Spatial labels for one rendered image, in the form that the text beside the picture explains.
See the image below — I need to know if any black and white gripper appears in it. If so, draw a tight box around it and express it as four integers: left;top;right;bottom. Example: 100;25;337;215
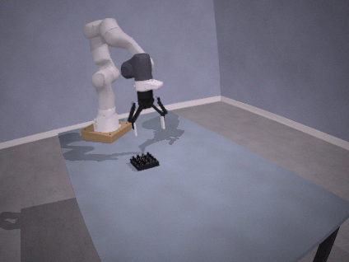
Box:
128;90;168;136

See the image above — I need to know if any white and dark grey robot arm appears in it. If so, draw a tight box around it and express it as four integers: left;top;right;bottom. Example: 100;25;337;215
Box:
83;18;163;133

